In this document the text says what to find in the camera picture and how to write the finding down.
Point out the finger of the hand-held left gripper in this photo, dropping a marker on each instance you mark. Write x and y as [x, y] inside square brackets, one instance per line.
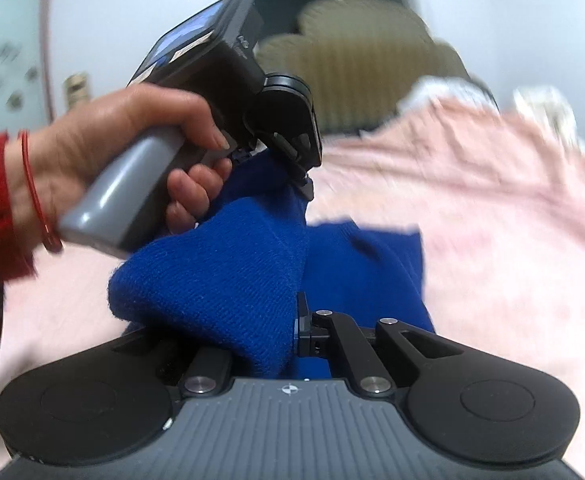
[297, 170]

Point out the pink fleece blanket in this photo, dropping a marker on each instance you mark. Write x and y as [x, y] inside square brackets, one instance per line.
[497, 260]

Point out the thin brown pole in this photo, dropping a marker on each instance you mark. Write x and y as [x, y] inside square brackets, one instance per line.
[46, 25]

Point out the white crumpled cloth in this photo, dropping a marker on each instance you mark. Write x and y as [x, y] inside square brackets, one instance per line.
[547, 110]

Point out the person's left hand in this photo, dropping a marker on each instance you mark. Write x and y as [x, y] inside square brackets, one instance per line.
[87, 140]

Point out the blue knit sweater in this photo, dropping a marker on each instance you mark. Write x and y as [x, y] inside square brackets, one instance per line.
[222, 280]

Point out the olive padded headboard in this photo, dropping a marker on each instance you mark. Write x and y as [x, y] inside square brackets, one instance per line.
[362, 60]

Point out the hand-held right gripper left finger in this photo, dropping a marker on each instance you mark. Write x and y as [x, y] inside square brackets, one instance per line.
[207, 366]

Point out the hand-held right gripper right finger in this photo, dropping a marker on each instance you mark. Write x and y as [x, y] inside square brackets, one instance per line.
[302, 330]

